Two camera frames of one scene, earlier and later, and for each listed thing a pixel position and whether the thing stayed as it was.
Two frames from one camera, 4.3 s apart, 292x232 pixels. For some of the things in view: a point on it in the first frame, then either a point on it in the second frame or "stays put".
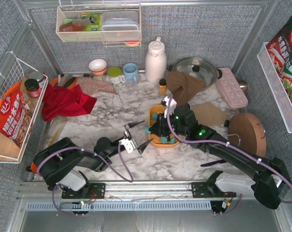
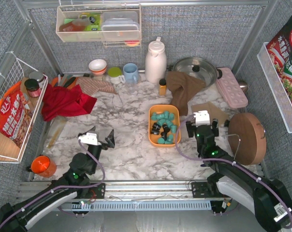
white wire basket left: (17, 93) stays put
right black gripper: (156, 129) to (215, 124)
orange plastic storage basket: (155, 140) stays put
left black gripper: (126, 135) to (103, 144)
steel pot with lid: (199, 68) stays put
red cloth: (58, 101) stays put
